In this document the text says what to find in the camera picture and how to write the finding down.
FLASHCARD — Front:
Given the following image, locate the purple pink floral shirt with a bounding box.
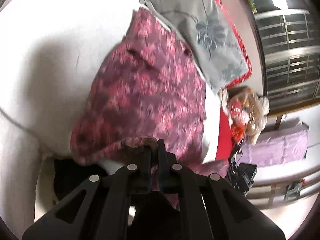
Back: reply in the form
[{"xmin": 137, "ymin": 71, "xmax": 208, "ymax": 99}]
[{"xmin": 71, "ymin": 8, "xmax": 228, "ymax": 176}]

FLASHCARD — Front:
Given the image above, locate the red cloth at bedside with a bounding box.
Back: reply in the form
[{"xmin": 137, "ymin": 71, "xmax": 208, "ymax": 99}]
[{"xmin": 215, "ymin": 108, "xmax": 233, "ymax": 161}]

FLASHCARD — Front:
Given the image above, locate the purple folded blanket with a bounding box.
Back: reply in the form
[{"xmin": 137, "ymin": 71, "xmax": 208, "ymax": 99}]
[{"xmin": 236, "ymin": 118, "xmax": 309, "ymax": 167}]

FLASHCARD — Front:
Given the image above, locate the doll in plastic bag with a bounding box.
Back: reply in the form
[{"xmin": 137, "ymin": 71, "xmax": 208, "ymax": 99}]
[{"xmin": 218, "ymin": 87, "xmax": 270, "ymax": 145}]

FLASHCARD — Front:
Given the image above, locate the white quilted bedspread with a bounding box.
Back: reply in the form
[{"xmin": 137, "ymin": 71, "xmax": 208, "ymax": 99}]
[{"xmin": 0, "ymin": 0, "xmax": 226, "ymax": 235}]

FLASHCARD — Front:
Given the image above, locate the metal window grille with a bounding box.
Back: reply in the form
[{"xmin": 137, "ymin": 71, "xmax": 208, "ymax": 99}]
[{"xmin": 248, "ymin": 0, "xmax": 319, "ymax": 110}]

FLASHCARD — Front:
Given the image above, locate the grey floral pillow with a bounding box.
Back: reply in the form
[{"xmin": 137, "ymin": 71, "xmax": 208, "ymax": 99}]
[{"xmin": 140, "ymin": 0, "xmax": 248, "ymax": 92}]

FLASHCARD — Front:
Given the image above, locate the red patterned blanket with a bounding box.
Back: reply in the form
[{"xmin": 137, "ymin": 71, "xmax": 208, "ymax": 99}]
[{"xmin": 214, "ymin": 0, "xmax": 252, "ymax": 89}]

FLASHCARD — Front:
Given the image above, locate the black device with cables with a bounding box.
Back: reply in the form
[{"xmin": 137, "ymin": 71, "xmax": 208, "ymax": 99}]
[{"xmin": 225, "ymin": 139, "xmax": 257, "ymax": 196}]

